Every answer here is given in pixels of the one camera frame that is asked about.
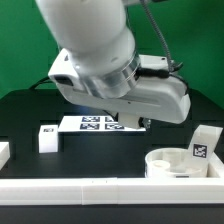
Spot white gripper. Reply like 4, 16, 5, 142
48, 49, 190, 130

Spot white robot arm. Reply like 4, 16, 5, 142
35, 0, 190, 129

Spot white marker sheet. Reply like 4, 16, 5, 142
57, 115, 147, 133

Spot black cables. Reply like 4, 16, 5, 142
29, 76, 58, 90

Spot white U-shaped wall fence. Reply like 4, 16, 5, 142
0, 141, 224, 206

